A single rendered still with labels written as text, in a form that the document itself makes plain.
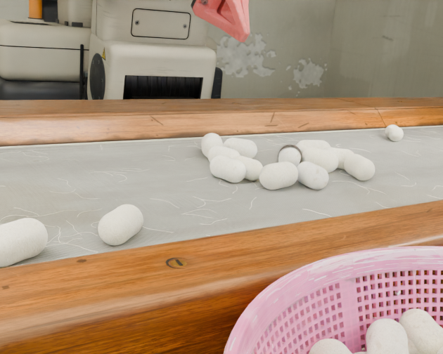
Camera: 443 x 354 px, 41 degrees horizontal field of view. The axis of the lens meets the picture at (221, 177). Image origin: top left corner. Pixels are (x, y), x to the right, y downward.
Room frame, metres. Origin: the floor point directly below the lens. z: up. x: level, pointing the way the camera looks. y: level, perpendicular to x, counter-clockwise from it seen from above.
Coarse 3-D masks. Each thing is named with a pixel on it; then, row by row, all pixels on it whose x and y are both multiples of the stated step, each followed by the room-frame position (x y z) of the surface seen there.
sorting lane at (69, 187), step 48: (96, 144) 0.56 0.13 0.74; (144, 144) 0.58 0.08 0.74; (192, 144) 0.60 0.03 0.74; (336, 144) 0.67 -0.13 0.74; (384, 144) 0.69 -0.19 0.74; (432, 144) 0.72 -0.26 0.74; (0, 192) 0.39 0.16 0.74; (48, 192) 0.40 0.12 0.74; (96, 192) 0.41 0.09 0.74; (144, 192) 0.42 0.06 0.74; (192, 192) 0.43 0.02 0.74; (240, 192) 0.44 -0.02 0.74; (288, 192) 0.46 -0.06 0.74; (336, 192) 0.47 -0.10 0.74; (384, 192) 0.48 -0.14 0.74; (432, 192) 0.50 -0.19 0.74; (48, 240) 0.32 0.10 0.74; (96, 240) 0.32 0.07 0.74; (144, 240) 0.33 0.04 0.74
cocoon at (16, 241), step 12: (0, 228) 0.28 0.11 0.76; (12, 228) 0.28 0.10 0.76; (24, 228) 0.28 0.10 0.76; (36, 228) 0.29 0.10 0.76; (0, 240) 0.27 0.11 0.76; (12, 240) 0.27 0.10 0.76; (24, 240) 0.28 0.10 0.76; (36, 240) 0.28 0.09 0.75; (0, 252) 0.27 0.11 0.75; (12, 252) 0.27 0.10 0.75; (24, 252) 0.28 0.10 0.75; (36, 252) 0.29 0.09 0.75; (0, 264) 0.27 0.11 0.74
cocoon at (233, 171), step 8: (216, 160) 0.48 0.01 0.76; (224, 160) 0.47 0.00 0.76; (232, 160) 0.47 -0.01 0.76; (216, 168) 0.47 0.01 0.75; (224, 168) 0.47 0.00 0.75; (232, 168) 0.46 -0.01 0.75; (240, 168) 0.46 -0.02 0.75; (216, 176) 0.48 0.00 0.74; (224, 176) 0.47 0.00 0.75; (232, 176) 0.46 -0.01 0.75; (240, 176) 0.46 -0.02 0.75
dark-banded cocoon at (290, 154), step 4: (292, 144) 0.55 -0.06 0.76; (284, 148) 0.53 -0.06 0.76; (288, 148) 0.53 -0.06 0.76; (292, 148) 0.53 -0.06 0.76; (280, 152) 0.53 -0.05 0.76; (284, 152) 0.53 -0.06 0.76; (288, 152) 0.52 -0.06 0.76; (292, 152) 0.52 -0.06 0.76; (296, 152) 0.53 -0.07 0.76; (280, 156) 0.53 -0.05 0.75; (284, 156) 0.52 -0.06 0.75; (288, 156) 0.52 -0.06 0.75; (292, 156) 0.52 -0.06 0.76; (296, 156) 0.52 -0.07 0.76; (300, 156) 0.53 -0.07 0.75; (280, 160) 0.53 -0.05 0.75; (284, 160) 0.52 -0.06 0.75; (288, 160) 0.52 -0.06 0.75; (292, 160) 0.52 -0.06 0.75; (296, 160) 0.52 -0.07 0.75; (296, 164) 0.52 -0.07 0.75
